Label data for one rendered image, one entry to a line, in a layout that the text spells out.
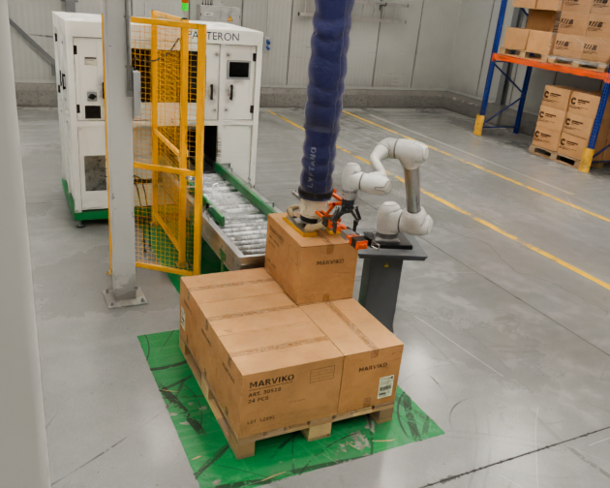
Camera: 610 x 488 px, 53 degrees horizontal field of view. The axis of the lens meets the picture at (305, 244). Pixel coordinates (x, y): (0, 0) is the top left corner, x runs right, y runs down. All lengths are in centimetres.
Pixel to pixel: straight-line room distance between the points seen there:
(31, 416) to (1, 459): 5
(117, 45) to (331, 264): 205
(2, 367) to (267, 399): 278
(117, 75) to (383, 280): 235
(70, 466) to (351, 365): 157
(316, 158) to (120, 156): 152
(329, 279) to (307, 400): 83
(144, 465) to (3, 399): 289
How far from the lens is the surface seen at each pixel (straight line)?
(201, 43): 470
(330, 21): 371
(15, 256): 60
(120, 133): 460
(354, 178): 353
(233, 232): 495
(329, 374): 347
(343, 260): 391
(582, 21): 1170
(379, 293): 455
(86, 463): 360
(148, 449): 363
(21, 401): 68
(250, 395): 331
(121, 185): 471
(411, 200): 421
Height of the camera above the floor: 237
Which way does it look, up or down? 22 degrees down
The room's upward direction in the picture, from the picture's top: 5 degrees clockwise
